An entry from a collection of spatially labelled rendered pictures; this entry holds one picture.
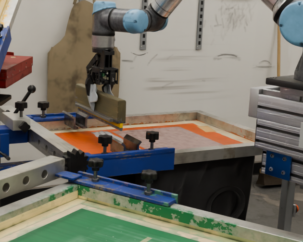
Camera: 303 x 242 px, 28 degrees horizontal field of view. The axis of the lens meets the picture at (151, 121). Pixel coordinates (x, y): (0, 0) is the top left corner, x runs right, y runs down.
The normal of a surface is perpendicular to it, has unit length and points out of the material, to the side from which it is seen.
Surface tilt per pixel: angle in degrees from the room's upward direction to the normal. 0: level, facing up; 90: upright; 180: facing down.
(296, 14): 95
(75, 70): 87
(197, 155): 90
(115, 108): 90
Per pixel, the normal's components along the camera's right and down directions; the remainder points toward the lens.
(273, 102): -0.73, 0.11
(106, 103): -0.87, 0.07
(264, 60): 0.48, 0.21
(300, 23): -0.48, 0.24
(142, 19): 0.82, 0.15
